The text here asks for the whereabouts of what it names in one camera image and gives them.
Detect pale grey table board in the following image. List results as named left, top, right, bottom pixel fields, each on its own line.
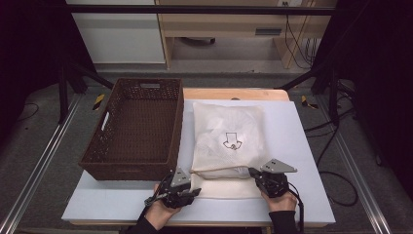
left=61, top=98, right=336, bottom=225

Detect brown woven basket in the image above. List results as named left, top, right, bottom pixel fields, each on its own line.
left=78, top=77, right=185, bottom=182

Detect left hand-held gripper cable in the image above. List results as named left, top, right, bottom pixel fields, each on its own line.
left=142, top=191, right=169, bottom=213

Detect black horizontal frame bar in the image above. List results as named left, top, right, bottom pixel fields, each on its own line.
left=62, top=4, right=337, bottom=16

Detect person's right hand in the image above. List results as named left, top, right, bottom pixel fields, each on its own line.
left=261, top=191, right=298, bottom=214

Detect right hand-held gripper cable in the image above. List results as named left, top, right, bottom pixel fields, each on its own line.
left=286, top=181, right=306, bottom=234

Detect light wooden desk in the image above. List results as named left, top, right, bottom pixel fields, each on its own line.
left=155, top=0, right=339, bottom=70

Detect person's left hand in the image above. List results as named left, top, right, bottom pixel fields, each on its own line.
left=144, top=184, right=182, bottom=232

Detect hanging black cables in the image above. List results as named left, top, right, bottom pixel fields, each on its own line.
left=283, top=14, right=322, bottom=70

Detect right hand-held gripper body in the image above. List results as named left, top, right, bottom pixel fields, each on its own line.
left=255, top=158, right=298, bottom=198

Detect white wall socket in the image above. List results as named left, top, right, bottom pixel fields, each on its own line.
left=277, top=0, right=303, bottom=8

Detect looped black floor cable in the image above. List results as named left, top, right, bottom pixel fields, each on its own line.
left=316, top=123, right=359, bottom=208

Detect white cabinet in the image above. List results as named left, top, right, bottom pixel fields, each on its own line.
left=64, top=0, right=167, bottom=65

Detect straight black floor cables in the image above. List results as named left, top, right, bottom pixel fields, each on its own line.
left=304, top=81, right=357, bottom=139

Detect hand-held gripper cable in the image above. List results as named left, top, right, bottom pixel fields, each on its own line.
left=286, top=181, right=306, bottom=234
left=142, top=191, right=169, bottom=213

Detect dark curtain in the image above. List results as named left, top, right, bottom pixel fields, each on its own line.
left=0, top=0, right=95, bottom=144
left=313, top=0, right=413, bottom=189

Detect aluminium floor rail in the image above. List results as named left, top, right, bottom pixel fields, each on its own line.
left=0, top=94, right=82, bottom=234
left=316, top=96, right=393, bottom=234

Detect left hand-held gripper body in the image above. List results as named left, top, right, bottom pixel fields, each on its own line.
left=157, top=167, right=196, bottom=210

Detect black metal stand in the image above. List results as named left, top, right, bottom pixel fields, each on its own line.
left=276, top=61, right=342, bottom=126
left=57, top=61, right=115, bottom=125

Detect yellow black floor tape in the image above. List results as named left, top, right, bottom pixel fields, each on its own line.
left=92, top=93, right=106, bottom=111
left=300, top=95, right=319, bottom=110

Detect thin black floor cable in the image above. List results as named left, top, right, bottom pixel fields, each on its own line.
left=18, top=101, right=40, bottom=123

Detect cream mesh laundry bag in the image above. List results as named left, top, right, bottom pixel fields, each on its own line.
left=189, top=101, right=271, bottom=200

